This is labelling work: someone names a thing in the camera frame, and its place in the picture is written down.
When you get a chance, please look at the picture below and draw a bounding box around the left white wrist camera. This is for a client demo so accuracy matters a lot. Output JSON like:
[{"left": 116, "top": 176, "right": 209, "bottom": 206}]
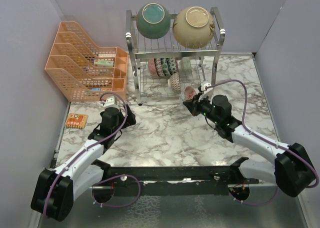
[{"left": 103, "top": 95, "right": 118, "bottom": 109}]

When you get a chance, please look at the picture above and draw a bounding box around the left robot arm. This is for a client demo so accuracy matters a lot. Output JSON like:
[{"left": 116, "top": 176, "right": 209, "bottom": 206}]
[{"left": 30, "top": 104, "right": 136, "bottom": 222}]

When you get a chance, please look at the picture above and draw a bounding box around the large teal ceramic bowl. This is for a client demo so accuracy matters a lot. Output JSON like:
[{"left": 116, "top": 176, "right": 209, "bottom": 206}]
[{"left": 136, "top": 2, "right": 171, "bottom": 40}]

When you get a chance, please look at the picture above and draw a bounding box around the blue dotted small bowl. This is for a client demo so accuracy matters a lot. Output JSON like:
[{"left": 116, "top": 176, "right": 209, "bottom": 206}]
[{"left": 167, "top": 57, "right": 178, "bottom": 75}]

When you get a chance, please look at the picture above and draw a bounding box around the orange plastic file organizer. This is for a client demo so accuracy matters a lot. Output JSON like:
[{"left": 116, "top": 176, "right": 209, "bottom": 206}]
[{"left": 44, "top": 21, "right": 129, "bottom": 102}]

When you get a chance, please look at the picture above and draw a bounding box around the steel two-tier dish rack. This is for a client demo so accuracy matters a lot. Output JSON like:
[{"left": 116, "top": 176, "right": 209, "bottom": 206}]
[{"left": 125, "top": 7, "right": 226, "bottom": 106}]

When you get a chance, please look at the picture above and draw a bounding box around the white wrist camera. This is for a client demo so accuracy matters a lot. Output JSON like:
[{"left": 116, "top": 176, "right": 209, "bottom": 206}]
[
  {"left": 198, "top": 80, "right": 214, "bottom": 101},
  {"left": 103, "top": 95, "right": 118, "bottom": 109}
]

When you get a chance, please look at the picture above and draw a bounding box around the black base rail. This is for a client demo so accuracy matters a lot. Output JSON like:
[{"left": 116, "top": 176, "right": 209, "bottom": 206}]
[{"left": 90, "top": 165, "right": 259, "bottom": 197}]

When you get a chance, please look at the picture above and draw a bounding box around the orange snack packet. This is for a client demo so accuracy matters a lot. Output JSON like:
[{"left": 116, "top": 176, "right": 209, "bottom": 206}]
[{"left": 64, "top": 113, "right": 89, "bottom": 129}]

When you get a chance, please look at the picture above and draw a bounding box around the large cream ceramic bowl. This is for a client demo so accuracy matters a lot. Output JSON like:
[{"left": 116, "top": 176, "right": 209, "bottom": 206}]
[{"left": 172, "top": 6, "right": 215, "bottom": 50}]

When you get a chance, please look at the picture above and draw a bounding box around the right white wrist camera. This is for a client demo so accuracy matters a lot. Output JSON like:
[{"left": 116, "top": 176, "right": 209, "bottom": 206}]
[{"left": 198, "top": 80, "right": 214, "bottom": 101}]

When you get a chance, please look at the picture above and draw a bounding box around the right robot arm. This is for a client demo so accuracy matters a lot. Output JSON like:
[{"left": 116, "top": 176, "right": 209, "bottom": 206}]
[{"left": 183, "top": 95, "right": 319, "bottom": 197}]

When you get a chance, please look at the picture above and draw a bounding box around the green patterned small bowl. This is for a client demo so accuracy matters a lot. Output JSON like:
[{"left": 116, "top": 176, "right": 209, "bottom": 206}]
[{"left": 160, "top": 58, "right": 171, "bottom": 77}]

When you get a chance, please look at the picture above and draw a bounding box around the green white box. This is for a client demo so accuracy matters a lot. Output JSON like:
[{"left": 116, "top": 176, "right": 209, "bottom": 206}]
[{"left": 93, "top": 59, "right": 115, "bottom": 68}]

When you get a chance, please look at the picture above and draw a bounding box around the dark red patterned bowl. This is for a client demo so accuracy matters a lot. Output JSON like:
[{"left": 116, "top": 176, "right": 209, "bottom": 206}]
[{"left": 154, "top": 58, "right": 164, "bottom": 77}]

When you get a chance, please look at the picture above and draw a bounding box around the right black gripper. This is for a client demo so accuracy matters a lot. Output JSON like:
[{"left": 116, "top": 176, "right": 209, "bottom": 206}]
[{"left": 183, "top": 92, "right": 220, "bottom": 125}]

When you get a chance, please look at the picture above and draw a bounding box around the pink patterned small bowl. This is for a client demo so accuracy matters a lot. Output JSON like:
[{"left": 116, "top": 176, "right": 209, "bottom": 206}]
[{"left": 148, "top": 58, "right": 158, "bottom": 77}]

